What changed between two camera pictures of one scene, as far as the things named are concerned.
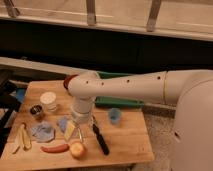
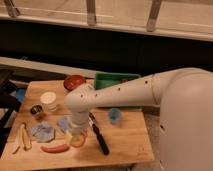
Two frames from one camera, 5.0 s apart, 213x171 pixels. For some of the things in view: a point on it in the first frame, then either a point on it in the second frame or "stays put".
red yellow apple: (76, 149) to (78, 140)
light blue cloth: (43, 132) stays put
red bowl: (68, 79) stays put
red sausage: (61, 148) stays put
